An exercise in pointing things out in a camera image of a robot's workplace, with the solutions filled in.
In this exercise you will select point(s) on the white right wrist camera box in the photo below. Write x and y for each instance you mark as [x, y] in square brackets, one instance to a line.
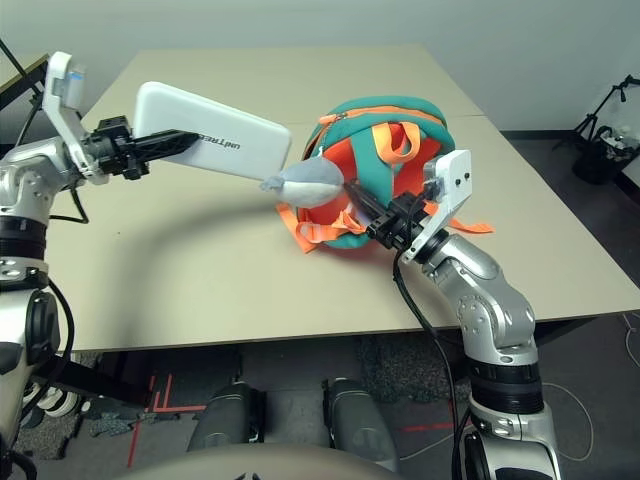
[452, 180]

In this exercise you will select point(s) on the dark robot left leg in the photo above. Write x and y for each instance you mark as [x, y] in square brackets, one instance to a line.
[227, 415]

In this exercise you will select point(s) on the black equipment bag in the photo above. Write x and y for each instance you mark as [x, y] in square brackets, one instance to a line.
[600, 160]

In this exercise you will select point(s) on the teal and orange backpack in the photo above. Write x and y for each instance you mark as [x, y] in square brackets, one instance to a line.
[372, 165]

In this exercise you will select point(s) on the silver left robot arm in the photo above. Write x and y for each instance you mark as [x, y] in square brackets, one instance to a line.
[30, 160]

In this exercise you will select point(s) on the black tripod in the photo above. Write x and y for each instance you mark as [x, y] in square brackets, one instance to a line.
[607, 100]

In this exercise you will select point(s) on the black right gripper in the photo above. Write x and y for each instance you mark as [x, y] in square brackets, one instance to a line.
[400, 225]

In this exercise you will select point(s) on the dark robot leg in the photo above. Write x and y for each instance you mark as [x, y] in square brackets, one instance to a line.
[360, 420]
[227, 415]

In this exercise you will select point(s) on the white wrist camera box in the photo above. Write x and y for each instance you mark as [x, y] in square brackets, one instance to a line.
[62, 100]
[452, 180]

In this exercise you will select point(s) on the white plastic pencil case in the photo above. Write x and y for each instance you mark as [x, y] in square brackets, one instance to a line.
[210, 130]

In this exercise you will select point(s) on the grey white plush toy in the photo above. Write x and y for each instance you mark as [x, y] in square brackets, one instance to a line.
[310, 185]

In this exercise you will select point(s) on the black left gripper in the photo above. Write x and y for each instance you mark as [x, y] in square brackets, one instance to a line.
[117, 150]

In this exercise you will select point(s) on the dark robot right leg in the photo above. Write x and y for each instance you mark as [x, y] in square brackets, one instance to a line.
[360, 420]

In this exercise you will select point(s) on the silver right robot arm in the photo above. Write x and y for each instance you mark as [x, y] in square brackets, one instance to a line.
[475, 265]

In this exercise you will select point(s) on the black table frame bar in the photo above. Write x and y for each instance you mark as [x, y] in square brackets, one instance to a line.
[100, 387]

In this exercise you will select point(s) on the beige robot torso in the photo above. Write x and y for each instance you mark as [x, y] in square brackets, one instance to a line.
[250, 465]

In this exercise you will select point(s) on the wooden side table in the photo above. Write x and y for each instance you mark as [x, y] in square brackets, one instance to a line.
[20, 75]

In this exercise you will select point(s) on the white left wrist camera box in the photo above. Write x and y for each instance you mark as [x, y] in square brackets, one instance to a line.
[62, 100]

